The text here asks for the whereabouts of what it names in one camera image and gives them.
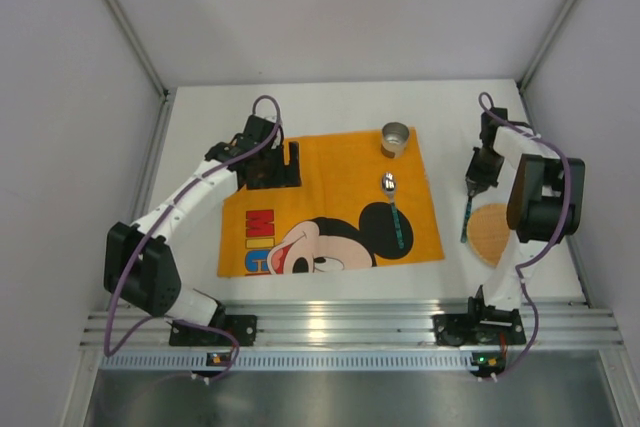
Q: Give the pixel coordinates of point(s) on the round woven coaster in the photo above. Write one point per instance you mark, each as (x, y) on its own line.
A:
(488, 233)

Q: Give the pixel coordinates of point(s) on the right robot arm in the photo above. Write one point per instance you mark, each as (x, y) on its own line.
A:
(544, 205)

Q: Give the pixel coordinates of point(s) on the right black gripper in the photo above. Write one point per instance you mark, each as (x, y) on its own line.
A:
(480, 177)

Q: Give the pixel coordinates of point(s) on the aluminium rail frame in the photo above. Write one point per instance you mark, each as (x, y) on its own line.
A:
(569, 325)

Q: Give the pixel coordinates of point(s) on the metal cup with cork band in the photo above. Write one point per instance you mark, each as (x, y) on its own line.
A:
(394, 139)

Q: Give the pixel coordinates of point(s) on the spoon with teal handle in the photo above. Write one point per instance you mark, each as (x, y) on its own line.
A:
(389, 187)

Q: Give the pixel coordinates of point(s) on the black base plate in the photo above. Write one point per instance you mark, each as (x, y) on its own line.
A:
(457, 330)
(242, 327)

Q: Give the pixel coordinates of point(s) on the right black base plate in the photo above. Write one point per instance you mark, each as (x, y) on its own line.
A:
(457, 330)

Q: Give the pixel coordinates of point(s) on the fork with teal handle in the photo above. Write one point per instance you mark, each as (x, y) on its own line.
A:
(467, 215)

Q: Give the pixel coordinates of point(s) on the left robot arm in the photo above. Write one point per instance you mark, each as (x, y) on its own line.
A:
(140, 264)

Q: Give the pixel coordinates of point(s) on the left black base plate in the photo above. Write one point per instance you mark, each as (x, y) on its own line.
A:
(242, 327)

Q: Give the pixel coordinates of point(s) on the perforated cable duct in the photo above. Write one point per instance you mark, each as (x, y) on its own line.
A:
(263, 361)

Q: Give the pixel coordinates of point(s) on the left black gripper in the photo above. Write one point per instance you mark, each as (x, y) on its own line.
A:
(279, 175)

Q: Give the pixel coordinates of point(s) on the orange Mickey Mouse placemat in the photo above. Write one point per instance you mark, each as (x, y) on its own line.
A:
(339, 219)

